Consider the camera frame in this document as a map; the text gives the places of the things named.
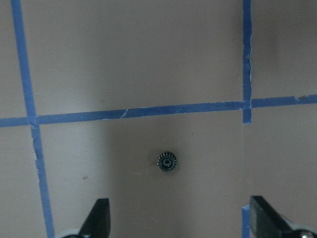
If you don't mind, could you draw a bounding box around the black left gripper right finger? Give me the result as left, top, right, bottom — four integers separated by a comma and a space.
250, 195, 317, 238

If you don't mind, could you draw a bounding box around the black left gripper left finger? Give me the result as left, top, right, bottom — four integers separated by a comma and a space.
61, 198, 110, 238

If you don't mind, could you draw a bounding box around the black bearing gear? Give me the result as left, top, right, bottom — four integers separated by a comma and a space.
157, 151, 178, 172

